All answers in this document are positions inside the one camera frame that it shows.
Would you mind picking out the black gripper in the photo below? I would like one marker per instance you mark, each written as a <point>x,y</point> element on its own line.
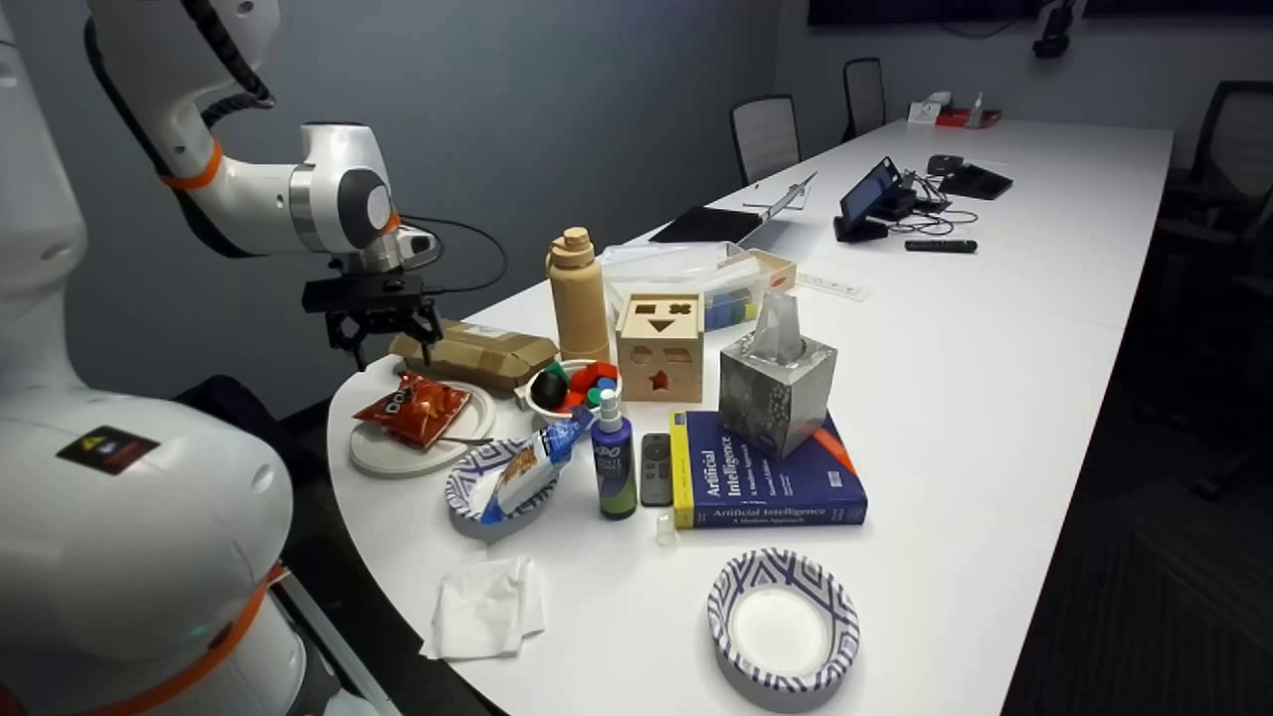
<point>372,303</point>

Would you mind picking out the red snack packet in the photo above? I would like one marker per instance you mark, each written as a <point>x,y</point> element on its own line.
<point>415,411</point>

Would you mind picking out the blue white pretzel crisps packet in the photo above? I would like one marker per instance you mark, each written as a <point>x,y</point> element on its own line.
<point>540,462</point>

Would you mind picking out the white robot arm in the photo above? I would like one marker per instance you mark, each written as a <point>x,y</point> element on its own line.
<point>142,538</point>

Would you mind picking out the tan water bottle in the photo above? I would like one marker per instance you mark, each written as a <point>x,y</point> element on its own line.
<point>577,295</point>

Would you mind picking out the long cardboard box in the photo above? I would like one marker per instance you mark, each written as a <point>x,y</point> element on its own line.
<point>482,356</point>

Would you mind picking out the white foam plate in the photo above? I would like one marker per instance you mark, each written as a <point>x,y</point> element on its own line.
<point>390,460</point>

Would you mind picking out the wooden shape sorter box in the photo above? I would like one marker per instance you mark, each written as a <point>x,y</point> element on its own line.
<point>662,348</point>

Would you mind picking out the black remote control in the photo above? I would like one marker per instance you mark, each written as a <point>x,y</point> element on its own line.
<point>654,470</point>

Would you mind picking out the white paper napkin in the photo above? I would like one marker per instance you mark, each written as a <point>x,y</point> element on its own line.
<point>487,611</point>

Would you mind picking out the black laptop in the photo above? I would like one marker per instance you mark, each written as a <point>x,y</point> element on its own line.
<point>711,224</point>

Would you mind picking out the clear plastic container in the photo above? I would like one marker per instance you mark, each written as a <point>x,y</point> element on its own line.
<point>730,281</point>

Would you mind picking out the blue yellow textbook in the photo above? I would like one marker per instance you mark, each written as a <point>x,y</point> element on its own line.
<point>726,483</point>

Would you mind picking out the grey tissue box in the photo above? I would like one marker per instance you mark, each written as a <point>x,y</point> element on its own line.
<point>777,381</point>

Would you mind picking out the grey office chair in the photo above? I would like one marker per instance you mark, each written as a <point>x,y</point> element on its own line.
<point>765,136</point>
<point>865,94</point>

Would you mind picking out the black marker remote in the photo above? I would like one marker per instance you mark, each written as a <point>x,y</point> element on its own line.
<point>942,243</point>

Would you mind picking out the black office chair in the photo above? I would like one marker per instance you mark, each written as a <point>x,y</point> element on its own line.
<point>1211,267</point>

